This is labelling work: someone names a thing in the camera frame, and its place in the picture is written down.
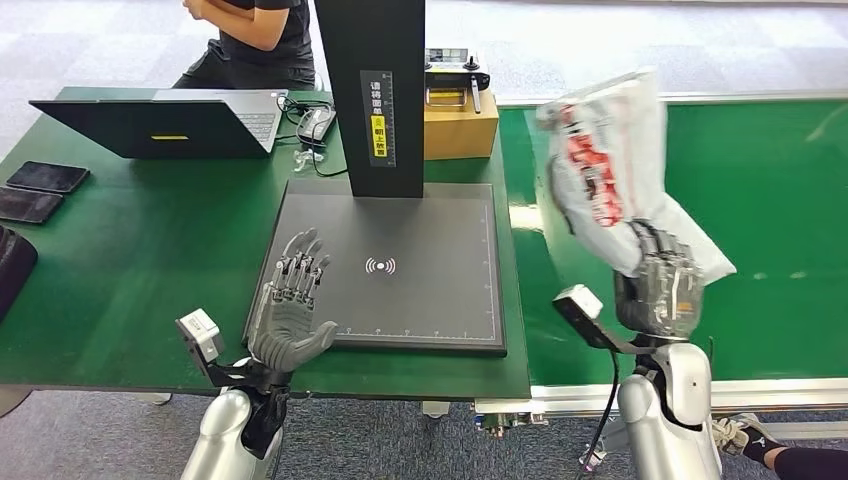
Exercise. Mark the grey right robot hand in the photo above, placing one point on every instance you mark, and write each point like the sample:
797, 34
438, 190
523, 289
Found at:
662, 291

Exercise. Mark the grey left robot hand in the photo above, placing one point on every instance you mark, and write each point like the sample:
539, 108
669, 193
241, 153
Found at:
285, 324

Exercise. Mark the white plastic mailer package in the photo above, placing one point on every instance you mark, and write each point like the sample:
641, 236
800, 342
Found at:
616, 152

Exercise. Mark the green conveyor belt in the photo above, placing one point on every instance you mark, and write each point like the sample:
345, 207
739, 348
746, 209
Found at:
762, 199

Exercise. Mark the black inbound scanning machine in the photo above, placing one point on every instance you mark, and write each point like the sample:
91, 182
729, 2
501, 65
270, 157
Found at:
424, 265

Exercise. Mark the brown cardboard box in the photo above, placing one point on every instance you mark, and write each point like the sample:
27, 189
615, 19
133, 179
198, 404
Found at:
460, 132

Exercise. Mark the black delivery box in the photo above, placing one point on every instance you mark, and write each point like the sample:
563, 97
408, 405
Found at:
14, 265

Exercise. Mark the white table foot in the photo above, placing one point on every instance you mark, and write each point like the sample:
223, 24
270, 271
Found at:
162, 399
435, 409

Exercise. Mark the person's white shoe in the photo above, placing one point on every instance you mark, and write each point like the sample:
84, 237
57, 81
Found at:
732, 434

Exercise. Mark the clear plastic piece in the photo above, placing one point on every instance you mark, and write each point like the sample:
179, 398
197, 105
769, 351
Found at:
308, 160

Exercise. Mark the grey power adapter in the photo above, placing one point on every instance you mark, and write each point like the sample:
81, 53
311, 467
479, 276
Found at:
316, 124

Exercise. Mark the person's leg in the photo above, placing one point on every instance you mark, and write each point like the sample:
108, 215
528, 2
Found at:
808, 462

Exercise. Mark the dark grey laptop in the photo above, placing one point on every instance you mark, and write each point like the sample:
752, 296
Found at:
159, 129

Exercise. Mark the black smartphone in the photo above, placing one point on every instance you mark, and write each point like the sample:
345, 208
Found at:
28, 205
48, 177

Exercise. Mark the black remote controller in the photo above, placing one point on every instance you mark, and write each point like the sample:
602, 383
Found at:
454, 78

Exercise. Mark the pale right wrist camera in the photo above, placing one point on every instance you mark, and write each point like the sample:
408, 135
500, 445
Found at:
580, 308

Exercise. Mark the aluminium conveyor frame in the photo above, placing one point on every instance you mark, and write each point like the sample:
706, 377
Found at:
782, 392

